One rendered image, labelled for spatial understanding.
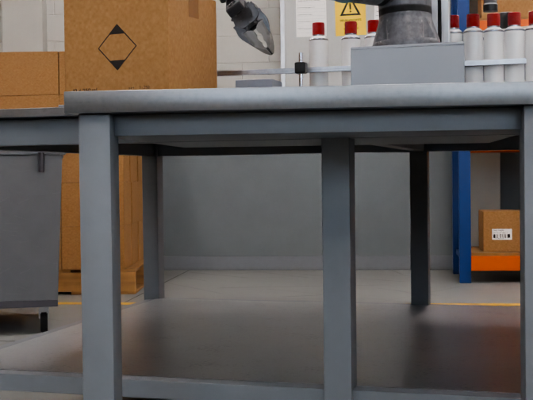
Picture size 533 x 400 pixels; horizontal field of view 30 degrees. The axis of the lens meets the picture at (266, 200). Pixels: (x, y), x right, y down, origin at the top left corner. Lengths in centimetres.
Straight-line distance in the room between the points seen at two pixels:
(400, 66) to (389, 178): 493
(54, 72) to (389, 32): 386
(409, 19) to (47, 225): 250
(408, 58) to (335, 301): 53
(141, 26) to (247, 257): 479
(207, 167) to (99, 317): 528
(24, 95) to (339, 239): 398
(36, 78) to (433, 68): 401
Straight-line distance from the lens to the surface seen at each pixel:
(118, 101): 182
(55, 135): 231
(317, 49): 271
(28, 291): 438
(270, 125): 182
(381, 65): 209
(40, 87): 586
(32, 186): 433
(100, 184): 185
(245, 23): 269
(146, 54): 240
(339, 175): 208
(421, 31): 217
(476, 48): 265
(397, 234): 702
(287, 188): 704
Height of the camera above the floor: 67
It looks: 1 degrees down
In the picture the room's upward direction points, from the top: 1 degrees counter-clockwise
